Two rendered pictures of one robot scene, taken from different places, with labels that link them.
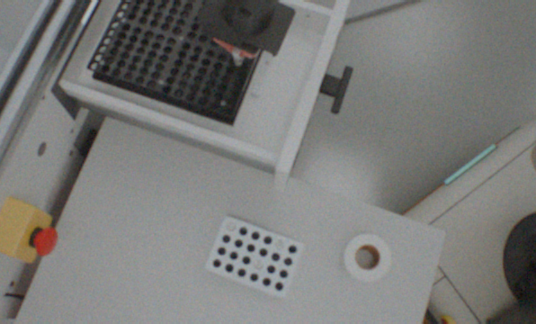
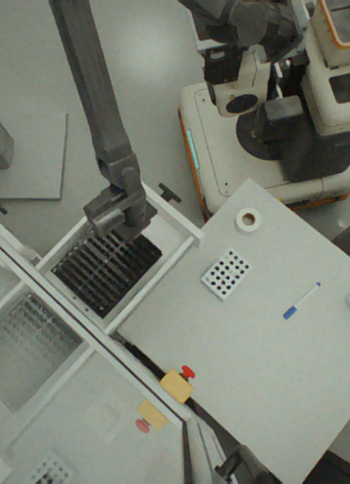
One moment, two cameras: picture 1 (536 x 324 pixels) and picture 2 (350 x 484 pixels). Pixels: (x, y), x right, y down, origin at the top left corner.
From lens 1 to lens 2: 48 cm
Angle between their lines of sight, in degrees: 16
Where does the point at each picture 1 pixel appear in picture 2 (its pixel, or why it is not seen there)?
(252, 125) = (163, 246)
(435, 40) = not seen: hidden behind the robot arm
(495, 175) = (206, 138)
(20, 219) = (175, 379)
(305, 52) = not seen: hidden behind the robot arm
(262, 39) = (148, 215)
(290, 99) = (156, 221)
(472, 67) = (126, 117)
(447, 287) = not seen: hidden behind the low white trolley
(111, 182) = (155, 335)
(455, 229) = (227, 175)
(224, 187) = (183, 276)
